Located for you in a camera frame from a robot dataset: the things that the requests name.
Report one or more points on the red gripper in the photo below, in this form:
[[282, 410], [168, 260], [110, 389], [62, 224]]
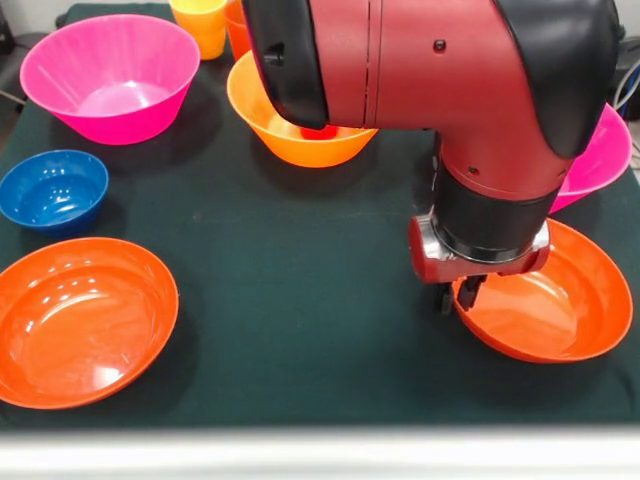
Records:
[[440, 265]]

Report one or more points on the red shallow bowl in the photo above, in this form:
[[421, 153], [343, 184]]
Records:
[[80, 325], [550, 310]]

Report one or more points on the crimson plastic cup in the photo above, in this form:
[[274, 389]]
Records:
[[320, 133]]

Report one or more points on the orange large bowl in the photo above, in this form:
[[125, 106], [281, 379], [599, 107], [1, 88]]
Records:
[[300, 147]]

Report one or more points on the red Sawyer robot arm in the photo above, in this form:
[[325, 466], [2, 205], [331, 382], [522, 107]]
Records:
[[450, 75]]

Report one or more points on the dark green tablecloth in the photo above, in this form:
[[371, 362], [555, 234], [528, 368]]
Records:
[[275, 325]]

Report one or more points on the pink large bowl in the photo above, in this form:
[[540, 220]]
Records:
[[110, 75], [600, 160]]

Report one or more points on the red-orange plastic cup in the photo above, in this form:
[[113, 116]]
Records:
[[235, 35]]

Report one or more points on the yellow plastic cup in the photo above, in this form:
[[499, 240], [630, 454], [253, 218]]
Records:
[[200, 30]]

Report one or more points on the blue small bowl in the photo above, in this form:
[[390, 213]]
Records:
[[52, 195]]

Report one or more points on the black pedestal foot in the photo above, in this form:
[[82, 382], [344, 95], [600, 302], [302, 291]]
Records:
[[7, 35], [629, 55]]

